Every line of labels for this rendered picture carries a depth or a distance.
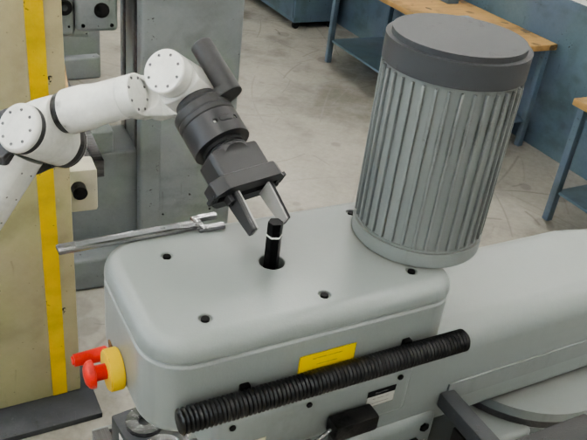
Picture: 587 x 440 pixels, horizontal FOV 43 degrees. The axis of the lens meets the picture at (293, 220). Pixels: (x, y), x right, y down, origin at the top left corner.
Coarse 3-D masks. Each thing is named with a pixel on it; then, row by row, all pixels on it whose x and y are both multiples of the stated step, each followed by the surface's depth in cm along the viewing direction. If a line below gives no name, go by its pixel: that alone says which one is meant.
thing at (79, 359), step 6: (96, 348) 113; (102, 348) 113; (78, 354) 112; (84, 354) 112; (90, 354) 112; (96, 354) 113; (72, 360) 112; (78, 360) 111; (84, 360) 112; (96, 360) 113; (78, 366) 112
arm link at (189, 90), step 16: (192, 48) 110; (208, 48) 109; (160, 64) 106; (176, 64) 105; (192, 64) 108; (208, 64) 109; (224, 64) 109; (160, 80) 106; (176, 80) 105; (192, 80) 107; (208, 80) 111; (224, 80) 108; (160, 96) 109; (176, 96) 108; (192, 96) 107; (208, 96) 106; (224, 96) 108; (176, 112) 110; (192, 112) 106; (176, 128) 110
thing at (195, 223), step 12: (204, 216) 114; (216, 216) 114; (156, 228) 109; (168, 228) 109; (180, 228) 110; (192, 228) 111; (204, 228) 111; (216, 228) 112; (84, 240) 105; (96, 240) 105; (108, 240) 105; (120, 240) 106; (132, 240) 107; (60, 252) 102; (72, 252) 103
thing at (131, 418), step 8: (112, 416) 179; (120, 416) 179; (128, 416) 178; (136, 416) 178; (112, 424) 180; (120, 424) 177; (128, 424) 176; (136, 424) 176; (144, 424) 178; (112, 432) 182; (120, 432) 176; (128, 432) 175; (136, 432) 174; (144, 432) 174; (152, 432) 175; (160, 432) 176; (168, 432) 177; (176, 432) 177
